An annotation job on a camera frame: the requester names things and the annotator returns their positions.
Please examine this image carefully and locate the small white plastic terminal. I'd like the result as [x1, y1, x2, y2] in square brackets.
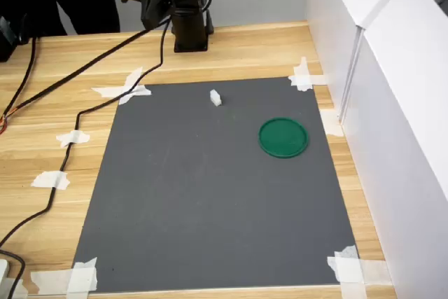
[209, 89, 224, 107]

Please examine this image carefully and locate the round green lid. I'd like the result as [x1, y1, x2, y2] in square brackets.
[258, 116, 310, 159]

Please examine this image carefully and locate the white tape piece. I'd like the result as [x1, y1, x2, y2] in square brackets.
[319, 109, 346, 137]
[55, 130, 91, 148]
[326, 245, 393, 299]
[90, 67, 153, 106]
[288, 56, 328, 92]
[31, 170, 71, 191]
[30, 256, 99, 295]

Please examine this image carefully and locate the black equipment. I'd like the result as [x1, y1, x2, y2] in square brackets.
[0, 11, 38, 63]

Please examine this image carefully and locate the white partition panel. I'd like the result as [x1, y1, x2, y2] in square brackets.
[339, 0, 448, 299]
[304, 0, 410, 125]

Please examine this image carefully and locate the dark grey mat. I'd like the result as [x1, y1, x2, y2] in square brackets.
[71, 76, 361, 293]

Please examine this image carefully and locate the thick black cable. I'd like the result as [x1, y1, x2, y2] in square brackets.
[0, 18, 173, 135]

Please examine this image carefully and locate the thin black cable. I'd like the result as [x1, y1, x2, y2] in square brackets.
[0, 20, 174, 248]

